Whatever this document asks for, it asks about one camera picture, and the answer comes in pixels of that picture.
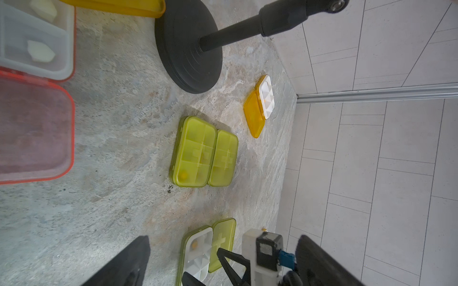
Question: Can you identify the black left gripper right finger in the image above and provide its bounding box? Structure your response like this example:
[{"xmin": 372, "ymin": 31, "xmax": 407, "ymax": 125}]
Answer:
[{"xmin": 295, "ymin": 235, "xmax": 363, "ymax": 286}]

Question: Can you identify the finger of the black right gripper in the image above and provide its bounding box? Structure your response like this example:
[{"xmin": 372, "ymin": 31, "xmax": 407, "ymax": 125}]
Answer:
[
  {"xmin": 216, "ymin": 247, "xmax": 251, "ymax": 286},
  {"xmin": 181, "ymin": 272, "xmax": 205, "ymax": 286}
]

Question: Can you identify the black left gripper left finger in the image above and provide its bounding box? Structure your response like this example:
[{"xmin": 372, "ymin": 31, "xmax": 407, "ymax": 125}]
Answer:
[{"xmin": 83, "ymin": 235, "xmax": 150, "ymax": 286}]

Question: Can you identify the green pillbox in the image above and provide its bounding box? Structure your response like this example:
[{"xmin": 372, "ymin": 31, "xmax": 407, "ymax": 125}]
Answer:
[
  {"xmin": 208, "ymin": 129, "xmax": 239, "ymax": 187},
  {"xmin": 169, "ymin": 116, "xmax": 217, "ymax": 188},
  {"xmin": 175, "ymin": 218, "xmax": 236, "ymax": 286}
]

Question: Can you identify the black microphone stand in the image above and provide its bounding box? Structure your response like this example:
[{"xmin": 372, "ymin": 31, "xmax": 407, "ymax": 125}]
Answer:
[{"xmin": 155, "ymin": 0, "xmax": 349, "ymax": 94}]

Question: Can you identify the pink pillbox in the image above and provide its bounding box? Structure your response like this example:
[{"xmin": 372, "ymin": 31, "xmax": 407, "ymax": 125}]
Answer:
[{"xmin": 1, "ymin": 1, "xmax": 76, "ymax": 185}]

